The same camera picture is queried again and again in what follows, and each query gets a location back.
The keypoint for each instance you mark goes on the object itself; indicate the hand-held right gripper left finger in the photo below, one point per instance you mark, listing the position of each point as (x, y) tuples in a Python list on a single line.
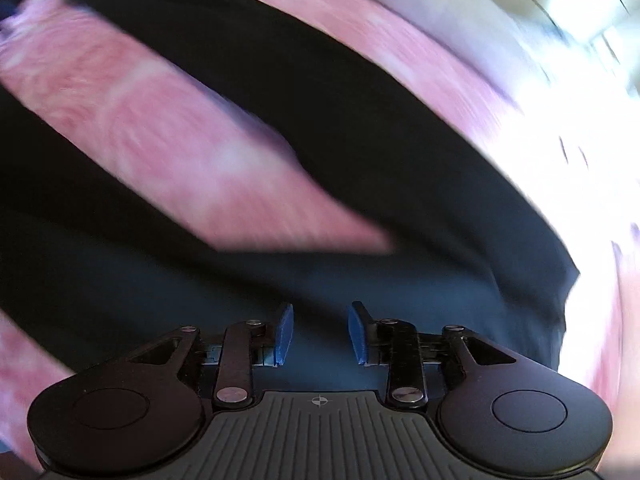
[(284, 332)]

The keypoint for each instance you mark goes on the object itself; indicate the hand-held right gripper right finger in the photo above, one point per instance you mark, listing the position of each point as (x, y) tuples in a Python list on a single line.
[(357, 332)]

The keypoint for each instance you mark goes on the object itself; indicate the black pants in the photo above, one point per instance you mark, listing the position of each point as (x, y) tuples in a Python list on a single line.
[(400, 170)]

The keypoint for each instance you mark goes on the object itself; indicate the pink floral blanket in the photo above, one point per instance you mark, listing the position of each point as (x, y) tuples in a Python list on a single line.
[(150, 125)]

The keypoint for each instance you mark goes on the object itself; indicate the white ribbed quilt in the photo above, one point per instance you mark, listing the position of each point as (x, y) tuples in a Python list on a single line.
[(425, 0)]

